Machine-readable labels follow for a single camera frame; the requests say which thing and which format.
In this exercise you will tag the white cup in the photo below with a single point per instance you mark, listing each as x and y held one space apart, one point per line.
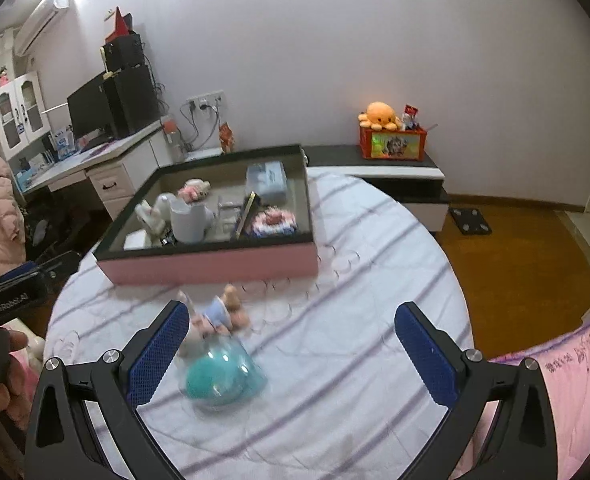
190 222

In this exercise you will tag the black floor scale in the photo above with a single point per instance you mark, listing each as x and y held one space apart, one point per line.
470 221

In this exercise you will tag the clear plastic container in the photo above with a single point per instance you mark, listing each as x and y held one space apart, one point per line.
268 181

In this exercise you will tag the white air conditioner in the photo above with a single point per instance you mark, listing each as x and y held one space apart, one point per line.
45 14

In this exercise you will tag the wall power socket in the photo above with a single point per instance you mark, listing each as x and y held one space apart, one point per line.
215 99

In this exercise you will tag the blue case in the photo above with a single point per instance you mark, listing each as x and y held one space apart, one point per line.
253 202

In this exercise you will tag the white desk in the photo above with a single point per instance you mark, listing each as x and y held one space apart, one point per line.
116 170

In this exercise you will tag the black computer tower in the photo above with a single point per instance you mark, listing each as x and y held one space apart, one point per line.
132 100

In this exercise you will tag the black speaker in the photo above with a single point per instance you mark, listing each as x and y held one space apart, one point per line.
123 52

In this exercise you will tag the black computer monitor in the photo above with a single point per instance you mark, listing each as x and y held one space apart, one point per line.
89 111

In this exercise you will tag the orange octopus plush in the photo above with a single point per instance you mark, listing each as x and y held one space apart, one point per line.
380 116

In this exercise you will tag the pink patterned pillow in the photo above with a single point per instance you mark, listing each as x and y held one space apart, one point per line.
565 366

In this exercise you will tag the white glass door cabinet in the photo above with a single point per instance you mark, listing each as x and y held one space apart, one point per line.
22 114

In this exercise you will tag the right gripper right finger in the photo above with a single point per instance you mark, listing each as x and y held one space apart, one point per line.
520 442

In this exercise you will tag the pink white block figure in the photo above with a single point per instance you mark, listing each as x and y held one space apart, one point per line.
194 190

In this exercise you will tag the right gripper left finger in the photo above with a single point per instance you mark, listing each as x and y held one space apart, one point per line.
62 442

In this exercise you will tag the teal dome toy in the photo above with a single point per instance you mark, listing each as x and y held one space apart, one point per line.
224 375

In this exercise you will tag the pink donut block model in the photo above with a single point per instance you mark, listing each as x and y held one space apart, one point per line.
273 221

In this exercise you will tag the small doll figure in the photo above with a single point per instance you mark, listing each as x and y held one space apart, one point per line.
223 316

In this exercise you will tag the orange storage crate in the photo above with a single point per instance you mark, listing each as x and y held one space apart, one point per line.
393 145

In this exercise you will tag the white striped quilt cover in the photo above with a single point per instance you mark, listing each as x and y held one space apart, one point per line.
342 398

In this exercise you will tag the orange cap water bottle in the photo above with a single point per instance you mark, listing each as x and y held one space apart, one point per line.
175 140

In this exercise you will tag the person's left hand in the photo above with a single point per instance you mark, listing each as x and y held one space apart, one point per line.
13 398

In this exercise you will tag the low black white tv stand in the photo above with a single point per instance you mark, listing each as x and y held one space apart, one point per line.
419 186

